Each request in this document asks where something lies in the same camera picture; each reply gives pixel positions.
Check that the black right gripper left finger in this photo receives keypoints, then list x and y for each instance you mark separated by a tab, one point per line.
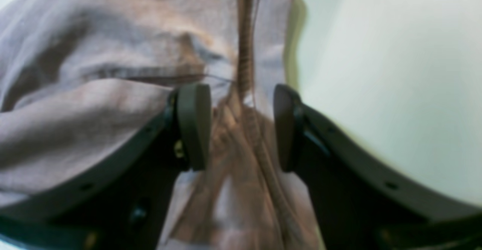
122	202

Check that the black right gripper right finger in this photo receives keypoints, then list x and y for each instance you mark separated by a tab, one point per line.
359	202

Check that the mauve t-shirt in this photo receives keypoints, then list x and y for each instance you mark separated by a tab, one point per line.
79	77

